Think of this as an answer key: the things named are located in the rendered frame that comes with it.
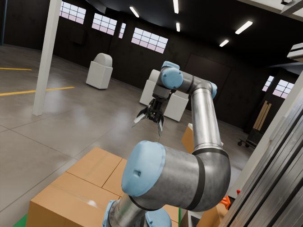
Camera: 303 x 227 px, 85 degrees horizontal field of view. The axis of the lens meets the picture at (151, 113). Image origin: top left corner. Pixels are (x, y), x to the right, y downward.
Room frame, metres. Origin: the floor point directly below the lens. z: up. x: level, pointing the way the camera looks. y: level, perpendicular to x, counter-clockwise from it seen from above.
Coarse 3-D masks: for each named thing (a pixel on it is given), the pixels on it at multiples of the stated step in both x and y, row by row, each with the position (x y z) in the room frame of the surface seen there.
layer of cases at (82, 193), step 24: (72, 168) 1.41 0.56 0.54; (96, 168) 1.54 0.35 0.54; (120, 168) 1.69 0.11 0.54; (48, 192) 1.06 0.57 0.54; (72, 192) 1.15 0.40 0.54; (96, 192) 1.24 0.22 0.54; (120, 192) 1.34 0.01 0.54; (48, 216) 0.93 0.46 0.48; (72, 216) 0.95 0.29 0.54; (96, 216) 1.02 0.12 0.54
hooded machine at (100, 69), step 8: (96, 56) 7.04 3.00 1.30; (104, 56) 6.97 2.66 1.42; (96, 64) 6.97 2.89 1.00; (104, 64) 6.95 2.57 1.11; (88, 72) 7.03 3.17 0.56; (96, 72) 6.96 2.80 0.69; (104, 72) 6.91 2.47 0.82; (88, 80) 7.01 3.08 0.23; (96, 80) 6.94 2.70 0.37; (104, 80) 7.08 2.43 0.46; (96, 88) 6.97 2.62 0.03; (104, 88) 7.27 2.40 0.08
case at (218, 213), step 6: (222, 204) 1.17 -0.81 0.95; (210, 210) 1.16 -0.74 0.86; (216, 210) 1.09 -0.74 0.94; (222, 210) 1.10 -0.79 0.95; (204, 216) 1.19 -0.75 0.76; (210, 216) 1.12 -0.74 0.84; (216, 216) 1.05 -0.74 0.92; (222, 216) 1.04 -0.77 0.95; (198, 222) 1.22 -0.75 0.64; (204, 222) 1.14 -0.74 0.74; (210, 222) 1.07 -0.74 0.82; (216, 222) 1.01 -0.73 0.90
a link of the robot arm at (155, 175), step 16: (144, 144) 0.31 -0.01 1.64; (160, 144) 0.33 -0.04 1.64; (128, 160) 0.35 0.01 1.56; (144, 160) 0.27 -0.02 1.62; (160, 160) 0.28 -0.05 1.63; (176, 160) 0.30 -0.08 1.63; (192, 160) 0.31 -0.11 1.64; (128, 176) 0.28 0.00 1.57; (144, 176) 0.26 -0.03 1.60; (160, 176) 0.27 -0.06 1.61; (176, 176) 0.27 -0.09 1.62; (192, 176) 0.28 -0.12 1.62; (128, 192) 0.26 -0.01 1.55; (144, 192) 0.26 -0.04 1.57; (160, 192) 0.26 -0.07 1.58; (176, 192) 0.27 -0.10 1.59; (192, 192) 0.27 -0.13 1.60; (112, 208) 0.47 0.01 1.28; (128, 208) 0.36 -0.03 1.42; (144, 208) 0.29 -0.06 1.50; (160, 208) 0.31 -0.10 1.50; (192, 208) 0.28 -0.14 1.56; (112, 224) 0.43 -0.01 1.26; (128, 224) 0.41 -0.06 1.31
